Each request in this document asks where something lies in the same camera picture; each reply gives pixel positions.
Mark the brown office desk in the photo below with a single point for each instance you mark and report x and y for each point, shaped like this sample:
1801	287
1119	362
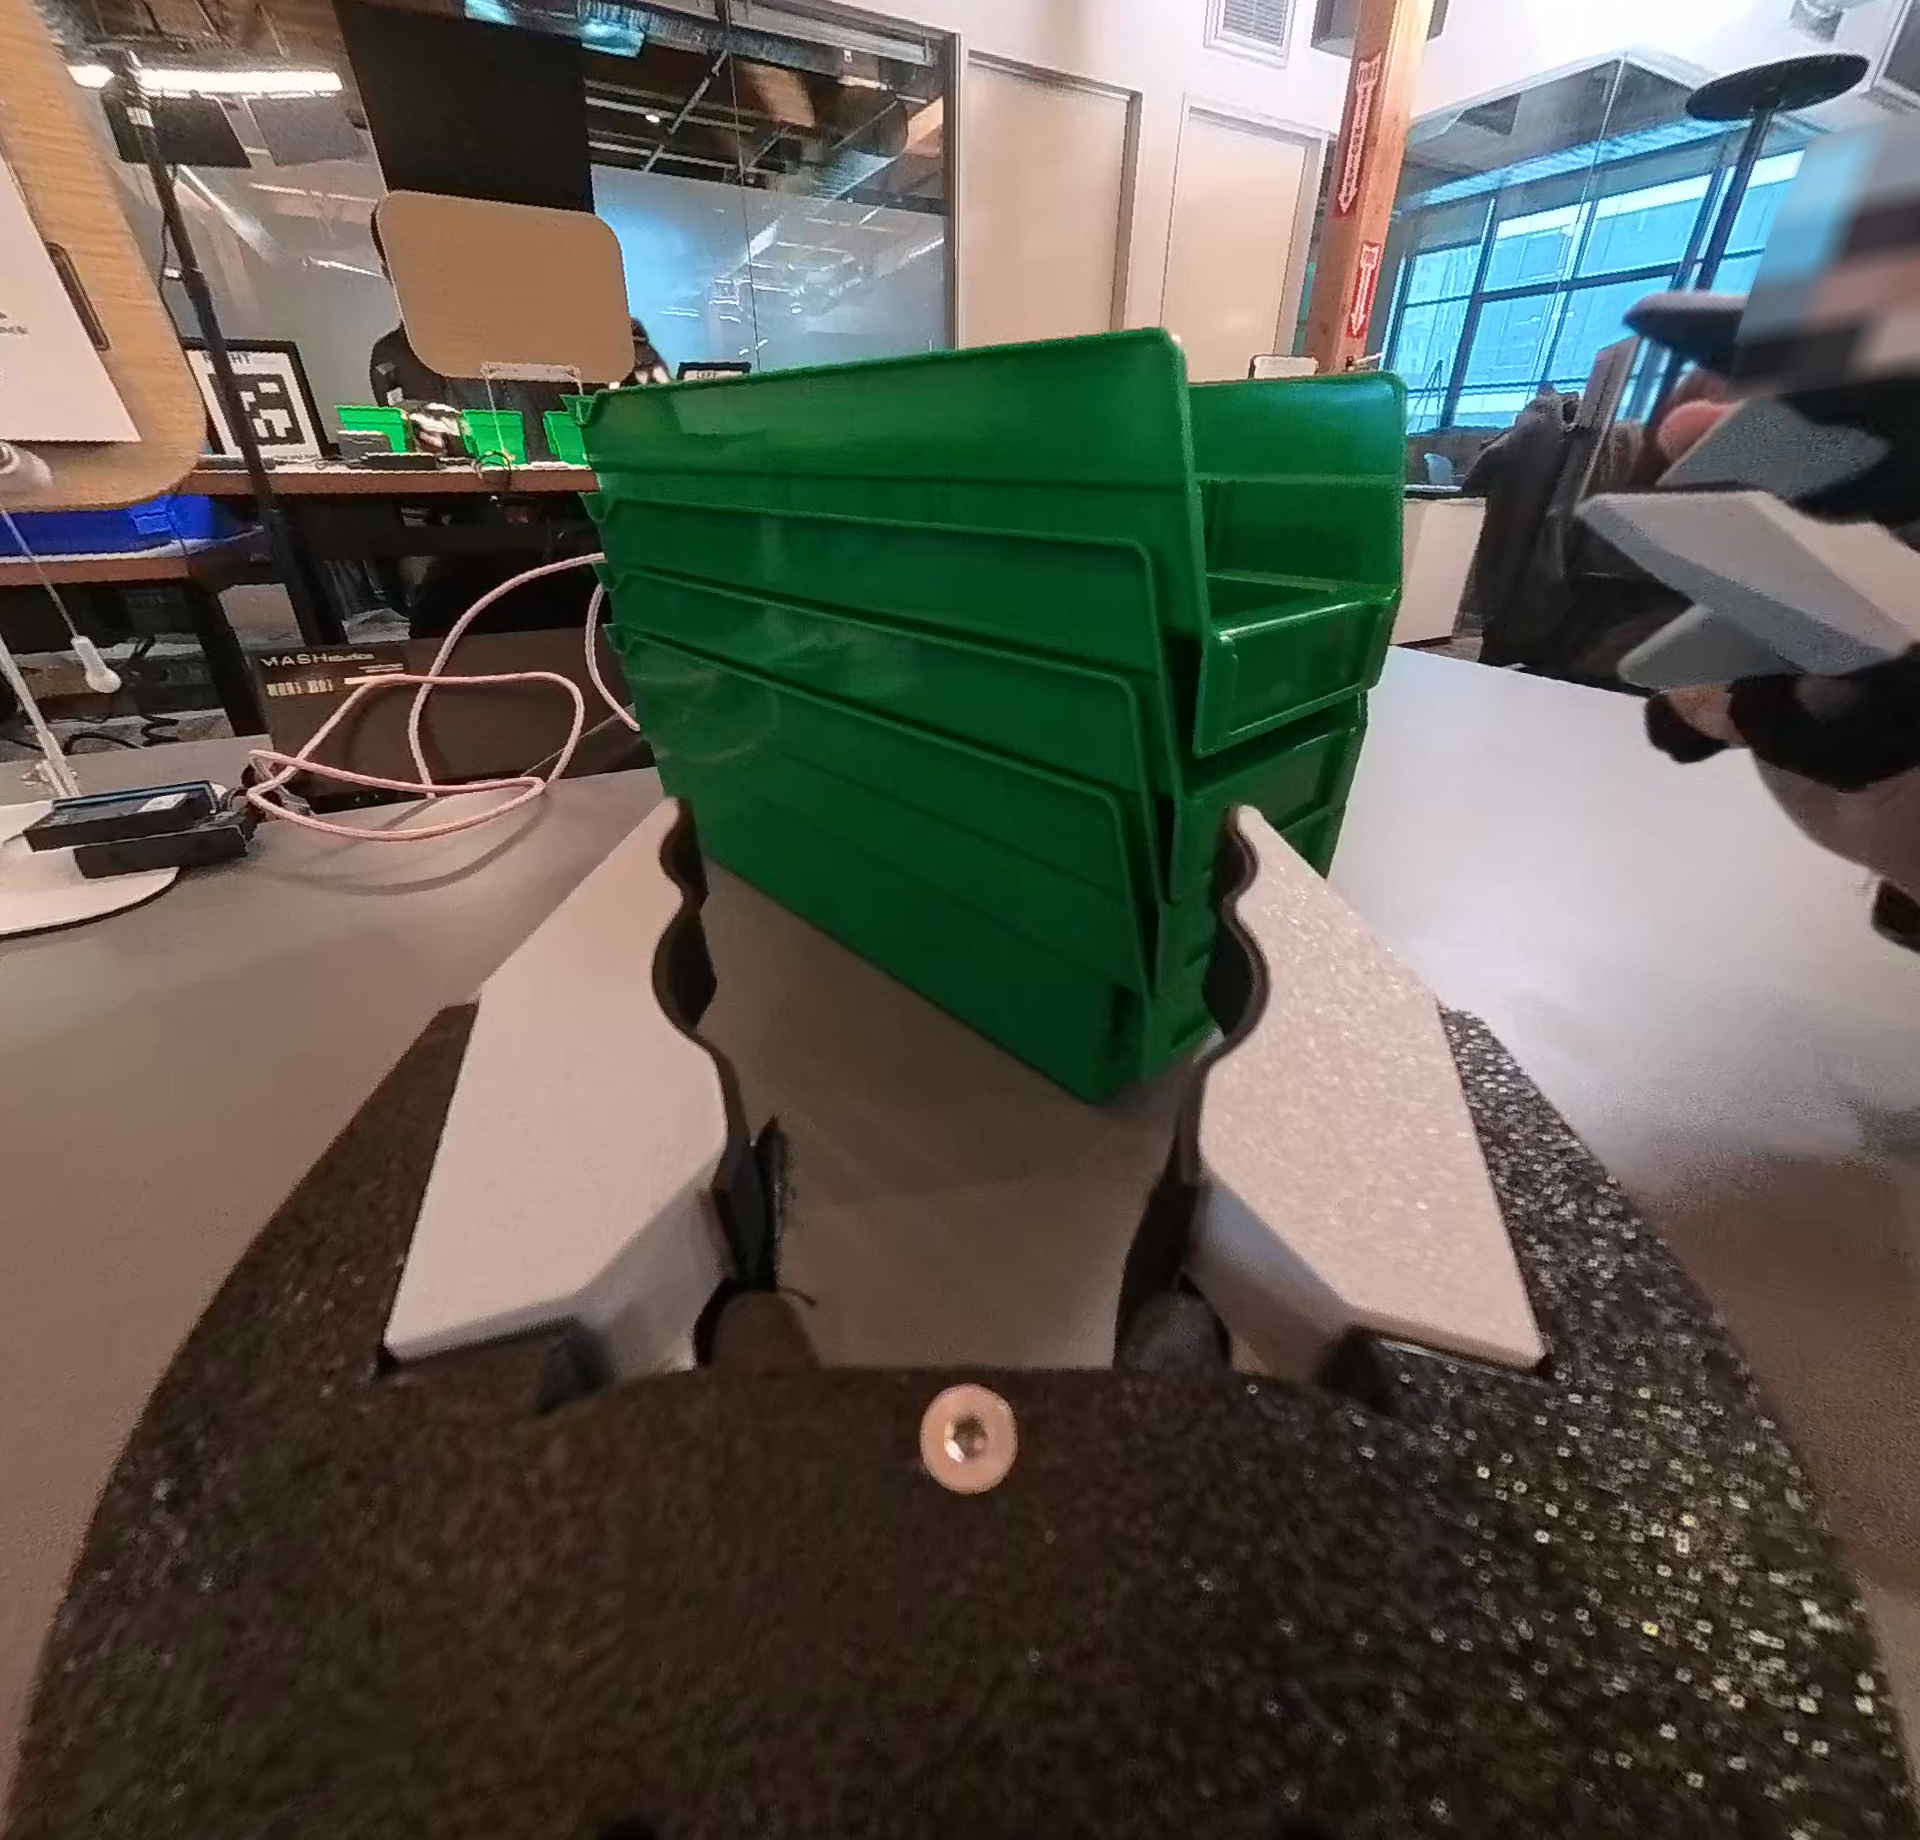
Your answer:
90	562
375	478

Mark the black battery pack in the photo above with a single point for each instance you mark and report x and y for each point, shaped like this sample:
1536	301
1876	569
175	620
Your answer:
121	812
158	850

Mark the black printed box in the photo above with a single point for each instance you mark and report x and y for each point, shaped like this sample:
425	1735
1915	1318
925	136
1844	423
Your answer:
375	731

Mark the tan rounded board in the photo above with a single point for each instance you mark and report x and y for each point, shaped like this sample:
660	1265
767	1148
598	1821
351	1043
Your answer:
502	281

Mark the black panel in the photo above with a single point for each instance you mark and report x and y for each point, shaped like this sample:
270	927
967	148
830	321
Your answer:
458	101

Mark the white hanging dongle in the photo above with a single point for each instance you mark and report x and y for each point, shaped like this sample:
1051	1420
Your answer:
92	663

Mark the black light stand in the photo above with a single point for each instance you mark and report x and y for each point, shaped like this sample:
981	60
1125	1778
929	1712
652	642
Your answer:
210	295

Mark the clear acrylic stand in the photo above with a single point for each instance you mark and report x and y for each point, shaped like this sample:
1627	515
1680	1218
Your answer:
533	371

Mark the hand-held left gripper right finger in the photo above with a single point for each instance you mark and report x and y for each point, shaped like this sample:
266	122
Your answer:
1351	1151

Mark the dark jacket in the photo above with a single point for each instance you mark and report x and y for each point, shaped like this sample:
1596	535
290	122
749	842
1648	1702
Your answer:
1545	535

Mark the white stand with base plate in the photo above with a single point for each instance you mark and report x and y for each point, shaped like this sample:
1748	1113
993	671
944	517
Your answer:
60	895

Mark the instruction sheet on stand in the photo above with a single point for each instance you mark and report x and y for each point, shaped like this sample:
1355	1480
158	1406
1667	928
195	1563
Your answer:
150	371

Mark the wooden post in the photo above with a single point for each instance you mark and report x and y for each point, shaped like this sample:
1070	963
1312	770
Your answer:
1372	145

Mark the white door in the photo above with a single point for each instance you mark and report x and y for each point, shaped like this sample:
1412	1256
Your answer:
1245	220
1051	204

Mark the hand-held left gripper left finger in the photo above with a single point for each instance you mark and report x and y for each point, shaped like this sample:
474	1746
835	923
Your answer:
555	1164

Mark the black disc floor lamp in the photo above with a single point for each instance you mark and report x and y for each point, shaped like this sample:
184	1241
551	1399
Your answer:
1779	82

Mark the small whiteboard sign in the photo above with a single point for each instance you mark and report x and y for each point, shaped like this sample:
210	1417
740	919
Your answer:
1282	366

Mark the blue plastic bin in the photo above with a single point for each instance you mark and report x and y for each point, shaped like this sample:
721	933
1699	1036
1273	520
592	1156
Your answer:
90	520

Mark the green plastic bin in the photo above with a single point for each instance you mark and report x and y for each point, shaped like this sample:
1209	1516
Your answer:
489	433
368	423
901	714
562	438
931	941
901	581
901	431

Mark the white recycling bin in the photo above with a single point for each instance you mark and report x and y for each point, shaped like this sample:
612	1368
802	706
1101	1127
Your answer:
1432	551

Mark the framed marker sign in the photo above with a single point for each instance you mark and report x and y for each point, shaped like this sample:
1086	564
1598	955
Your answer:
255	400
713	366

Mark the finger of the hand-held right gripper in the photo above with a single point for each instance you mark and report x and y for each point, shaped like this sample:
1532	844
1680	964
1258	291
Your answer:
1695	654
1771	581

